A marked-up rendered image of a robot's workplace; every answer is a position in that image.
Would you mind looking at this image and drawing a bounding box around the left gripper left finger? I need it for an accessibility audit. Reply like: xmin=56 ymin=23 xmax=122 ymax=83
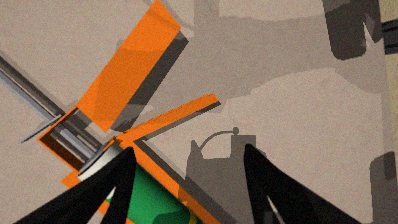
xmin=13 ymin=146 xmax=137 ymax=224

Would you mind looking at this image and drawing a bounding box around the green and white sealant cartridge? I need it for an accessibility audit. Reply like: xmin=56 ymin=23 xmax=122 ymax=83
xmin=77 ymin=143 xmax=204 ymax=224

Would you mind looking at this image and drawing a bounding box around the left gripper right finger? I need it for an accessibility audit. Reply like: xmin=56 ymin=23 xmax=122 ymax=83
xmin=243 ymin=144 xmax=362 ymax=224

